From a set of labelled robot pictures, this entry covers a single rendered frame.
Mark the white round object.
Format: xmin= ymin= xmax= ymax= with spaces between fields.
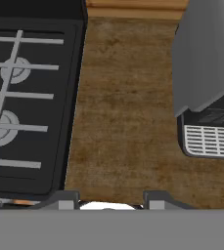
xmin=79 ymin=200 xmax=137 ymax=211

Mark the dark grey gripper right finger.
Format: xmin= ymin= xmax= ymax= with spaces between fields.
xmin=143 ymin=190 xmax=196 ymax=211

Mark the black gas hob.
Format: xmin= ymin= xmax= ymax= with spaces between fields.
xmin=0 ymin=0 xmax=89 ymax=207

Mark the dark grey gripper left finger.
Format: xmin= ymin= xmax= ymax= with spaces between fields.
xmin=40 ymin=189 xmax=81 ymax=211

